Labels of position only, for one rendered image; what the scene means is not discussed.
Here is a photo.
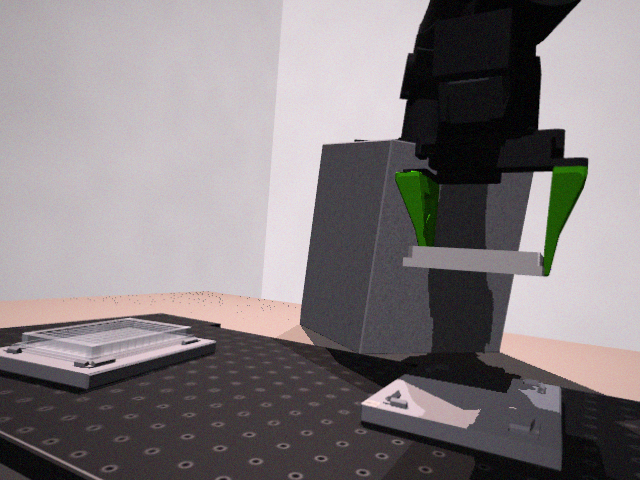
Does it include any white well plate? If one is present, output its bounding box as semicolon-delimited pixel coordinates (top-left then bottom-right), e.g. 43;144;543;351
403;246;545;277

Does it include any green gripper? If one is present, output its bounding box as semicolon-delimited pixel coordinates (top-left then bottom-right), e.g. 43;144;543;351
395;129;589;277

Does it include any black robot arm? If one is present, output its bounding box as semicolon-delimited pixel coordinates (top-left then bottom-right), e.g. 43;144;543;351
398;0;581;143

